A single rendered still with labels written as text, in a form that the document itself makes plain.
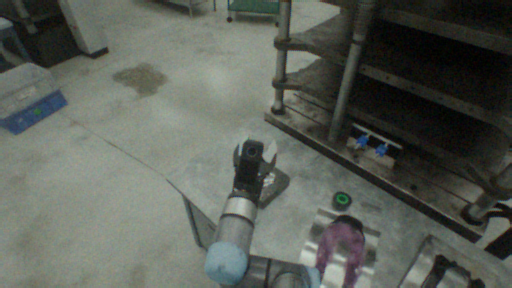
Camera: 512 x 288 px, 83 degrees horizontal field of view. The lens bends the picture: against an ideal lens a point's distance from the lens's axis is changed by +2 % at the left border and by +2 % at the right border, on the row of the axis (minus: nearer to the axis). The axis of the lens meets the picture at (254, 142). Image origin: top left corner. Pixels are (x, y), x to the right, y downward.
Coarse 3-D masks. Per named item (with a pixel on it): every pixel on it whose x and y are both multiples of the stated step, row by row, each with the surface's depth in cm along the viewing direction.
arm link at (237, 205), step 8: (232, 200) 60; (240, 200) 59; (248, 200) 60; (224, 208) 59; (232, 208) 58; (240, 208) 58; (248, 208) 59; (256, 208) 61; (248, 216) 58; (256, 216) 61; (256, 224) 60
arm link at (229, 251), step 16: (224, 224) 56; (240, 224) 56; (224, 240) 53; (240, 240) 54; (208, 256) 53; (224, 256) 51; (240, 256) 52; (208, 272) 51; (224, 272) 50; (240, 272) 51
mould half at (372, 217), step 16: (320, 208) 124; (352, 208) 123; (368, 208) 123; (320, 224) 122; (368, 224) 118; (368, 240) 117; (304, 256) 111; (336, 256) 110; (368, 256) 111; (336, 272) 107; (368, 272) 106
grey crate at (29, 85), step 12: (12, 72) 301; (24, 72) 311; (36, 72) 313; (48, 72) 297; (0, 84) 295; (12, 84) 305; (24, 84) 281; (36, 84) 291; (48, 84) 301; (0, 96) 267; (12, 96) 276; (24, 96) 285; (36, 96) 295; (0, 108) 271; (12, 108) 280
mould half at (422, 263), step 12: (432, 240) 118; (420, 252) 109; (432, 252) 107; (444, 252) 115; (456, 252) 115; (420, 264) 105; (432, 264) 104; (468, 264) 111; (408, 276) 104; (420, 276) 103; (444, 276) 101; (456, 276) 101; (480, 276) 108
